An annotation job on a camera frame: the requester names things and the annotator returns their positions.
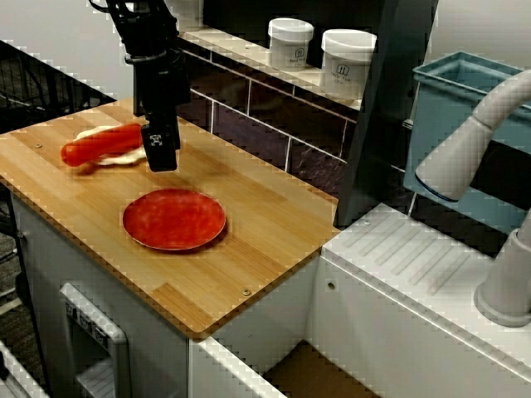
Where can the grey toy faucet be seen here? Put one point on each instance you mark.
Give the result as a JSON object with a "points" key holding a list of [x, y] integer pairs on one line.
{"points": [[456, 161]]}

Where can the red toy sausage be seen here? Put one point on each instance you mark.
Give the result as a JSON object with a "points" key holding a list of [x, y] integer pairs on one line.
{"points": [[99, 145]]}

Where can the white container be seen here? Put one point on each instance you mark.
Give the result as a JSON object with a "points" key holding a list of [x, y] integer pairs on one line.
{"points": [[188, 14]]}

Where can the dark upright post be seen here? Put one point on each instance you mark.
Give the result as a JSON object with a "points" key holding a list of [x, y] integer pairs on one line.
{"points": [[386, 124]]}

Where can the red round plate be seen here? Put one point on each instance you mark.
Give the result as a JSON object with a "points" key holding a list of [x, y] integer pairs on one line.
{"points": [[174, 219]]}

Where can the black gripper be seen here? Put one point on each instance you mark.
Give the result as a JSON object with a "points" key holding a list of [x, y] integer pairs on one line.
{"points": [[164, 83]]}

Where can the blue plastic bin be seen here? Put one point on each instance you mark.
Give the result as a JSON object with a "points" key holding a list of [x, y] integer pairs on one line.
{"points": [[439, 124]]}

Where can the large white lidded jar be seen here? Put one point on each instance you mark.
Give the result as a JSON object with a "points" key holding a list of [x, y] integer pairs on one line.
{"points": [[346, 62]]}

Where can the small white lidded jar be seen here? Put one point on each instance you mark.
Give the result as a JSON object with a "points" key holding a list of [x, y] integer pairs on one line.
{"points": [[290, 45]]}

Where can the white toy kitchen cabinet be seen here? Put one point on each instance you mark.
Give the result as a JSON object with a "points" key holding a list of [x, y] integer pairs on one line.
{"points": [[157, 327]]}

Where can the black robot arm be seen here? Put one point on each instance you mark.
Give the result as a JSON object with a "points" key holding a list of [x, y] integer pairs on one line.
{"points": [[137, 25]]}

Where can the white toy sink unit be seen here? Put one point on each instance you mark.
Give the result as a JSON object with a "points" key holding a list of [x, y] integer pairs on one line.
{"points": [[415, 311]]}

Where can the cream scalloped plate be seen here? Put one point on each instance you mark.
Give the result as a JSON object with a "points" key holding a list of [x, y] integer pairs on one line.
{"points": [[124, 158]]}

